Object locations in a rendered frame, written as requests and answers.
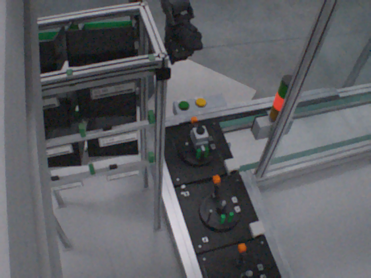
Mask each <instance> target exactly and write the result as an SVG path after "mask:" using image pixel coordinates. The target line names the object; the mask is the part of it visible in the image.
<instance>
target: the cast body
mask: <svg viewBox="0 0 371 278"><path fill-rule="evenodd" d="M208 138H209V135H208V133H207V130H206V127H205V126H198V127H196V128H193V130H192V131H191V139H192V141H193V145H194V147H195V150H198V149H201V153H202V154H204V153H205V148H207V147H208Z"/></svg>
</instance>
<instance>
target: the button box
mask: <svg viewBox="0 0 371 278"><path fill-rule="evenodd" d="M198 98H204V99H205V100H206V101H207V102H206V105H205V106H204V107H200V106H198V105H197V104H196V101H197V99H198ZM180 101H187V102H188V103H189V107H188V109H186V110H182V109H180V108H179V102H180ZM225 105H228V104H227V102H226V100H225V98H224V96H223V94H222V93H217V94H213V95H206V96H201V97H194V98H190V99H183V100H179V101H174V102H173V108H172V111H173V114H174V115H179V114H183V113H190V112H194V111H201V110H205V109H212V108H215V107H222V106H225Z"/></svg>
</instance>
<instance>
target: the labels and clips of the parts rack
mask: <svg viewBox="0 0 371 278"><path fill-rule="evenodd" d="M139 11H140V12H139V15H140V17H141V20H142V24H143V27H144V29H145V32H146V35H147V37H148V40H149V41H148V42H149V43H150V47H151V49H152V51H153V54H149V55H148V59H149V61H152V60H156V58H155V57H154V54H155V53H157V52H159V53H160V54H162V52H166V49H165V48H164V45H163V43H162V41H161V38H160V35H159V33H158V31H157V28H156V24H155V22H154V19H153V18H152V15H151V13H150V10H149V7H148V6H146V7H145V9H143V7H139ZM152 71H156V77H155V80H156V81H164V80H167V79H170V78H171V68H162V69H157V70H156V68H152V69H149V72H152ZM66 73H67V75H73V69H67V70H66ZM90 91H91V100H92V99H97V98H101V97H108V96H112V95H119V94H123V93H131V92H135V91H136V80H131V81H124V82H120V83H115V84H112V85H104V86H100V87H93V88H90ZM58 106H60V102H59V100H58V95H53V96H48V97H43V98H42V109H47V108H51V107H58ZM148 123H149V124H154V111H153V110H152V109H151V110H148ZM102 127H103V131H104V132H105V131H108V130H112V126H111V124H109V125H105V126H102ZM78 128H79V132H80V135H81V137H82V138H83V137H86V133H85V126H84V123H81V124H78ZM136 139H138V131H137V130H135V131H132V132H126V133H122V134H116V135H112V136H106V137H102V138H99V145H100V147H101V146H107V145H111V144H117V143H121V142H126V141H130V140H136ZM70 152H73V150H72V146H71V144H67V145H64V146H58V147H51V148H47V149H46V155H47V158H49V157H52V156H58V155H61V154H67V153H70ZM112 158H118V157H108V158H91V159H90V161H89V170H90V173H91V175H95V169H94V166H93V163H94V162H100V161H103V160H108V159H112ZM148 161H149V163H154V154H153V152H149V153H148ZM91 162H93V163H91ZM62 168H65V167H49V168H48V170H49V171H53V170H57V169H62ZM109 168H110V170H113V169H117V164H116V163H115V164H112V165H109ZM137 175H140V168H138V169H132V170H129V171H123V172H120V173H114V174H111V175H109V174H108V175H106V178H107V181H112V180H118V179H124V178H128V177H133V176H137ZM50 179H51V181H57V180H59V177H58V175H54V176H51V177H50ZM76 187H78V188H79V187H84V185H83V181H82V180H79V181H74V182H71V183H70V182H67V183H63V184H59V185H51V193H54V192H57V191H62V190H63V191H65V190H68V189H73V188H76Z"/></svg>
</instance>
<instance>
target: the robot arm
mask: <svg viewBox="0 0 371 278"><path fill-rule="evenodd" d="M138 2H140V3H142V0H129V4H133V3H138ZM160 3H161V8H162V12H163V13H164V14H165V15H166V24H165V27H164V30H165V37H164V40H165V42H164V43H163V45H164V48H165V49H166V51H167V54H168V57H169V60H170V64H171V65H173V64H174V63H175V62H178V61H181V60H187V57H190V56H192V54H193V53H194V51H196V50H202V49H203V43H202V41H201V40H202V38H203V35H202V33H200V31H198V28H197V27H196V26H195V25H192V24H191V23H190V20H191V19H194V18H195V16H194V13H193V12H194V10H193V8H192V6H191V3H190V1H189V0H160ZM184 11H187V13H185V14H181V13H182V12H184ZM134 41H135V42H136V41H138V21H136V20H135V15H134ZM148 54H153V51H152V49H151V47H150V43H149V42H148ZM137 56H138V48H136V49H135V57H137Z"/></svg>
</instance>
